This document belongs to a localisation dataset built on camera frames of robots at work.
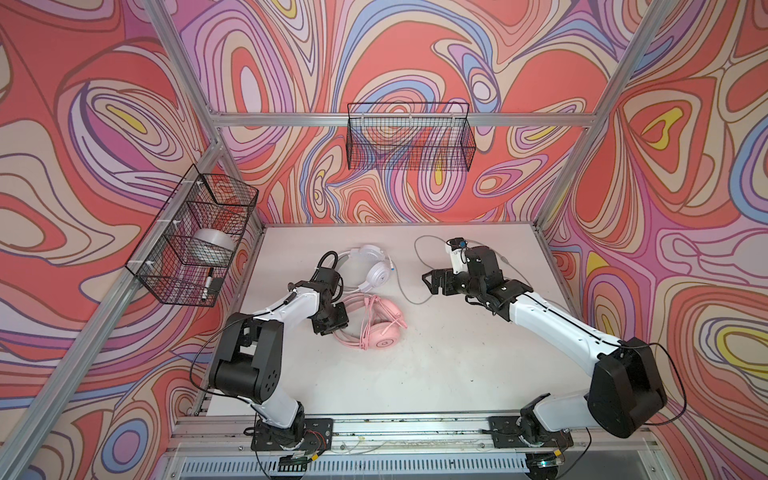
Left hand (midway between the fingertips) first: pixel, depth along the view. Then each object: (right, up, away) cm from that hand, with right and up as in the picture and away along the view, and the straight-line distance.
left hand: (345, 323), depth 91 cm
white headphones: (+10, +19, +6) cm, 22 cm away
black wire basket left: (-38, +21, -17) cm, 47 cm away
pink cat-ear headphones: (+11, +3, -9) cm, 15 cm away
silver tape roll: (-29, +24, -22) cm, 43 cm away
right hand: (+28, +14, -7) cm, 32 cm away
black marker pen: (-31, +15, -19) cm, 39 cm away
